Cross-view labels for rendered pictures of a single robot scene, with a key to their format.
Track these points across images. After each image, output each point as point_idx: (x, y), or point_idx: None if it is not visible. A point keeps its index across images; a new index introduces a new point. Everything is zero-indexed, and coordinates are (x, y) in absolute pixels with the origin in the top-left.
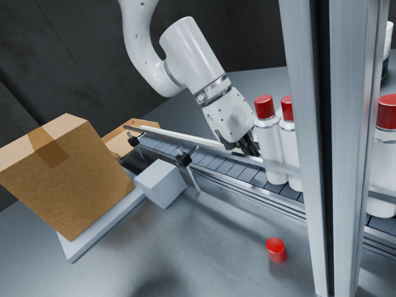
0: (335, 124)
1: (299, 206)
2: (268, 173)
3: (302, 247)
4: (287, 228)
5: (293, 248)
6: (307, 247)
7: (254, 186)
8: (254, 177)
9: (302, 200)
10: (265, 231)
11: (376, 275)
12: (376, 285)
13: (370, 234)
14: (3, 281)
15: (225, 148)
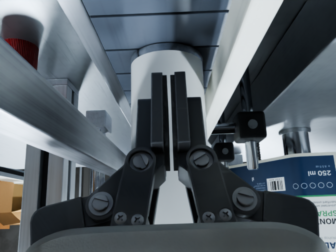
0: None
1: (112, 93)
2: (131, 103)
3: (68, 60)
4: (78, 40)
5: (53, 56)
6: (75, 63)
7: (91, 31)
8: (125, 17)
9: (127, 94)
10: (29, 20)
11: (104, 94)
12: (94, 95)
13: (128, 122)
14: None
15: (30, 227)
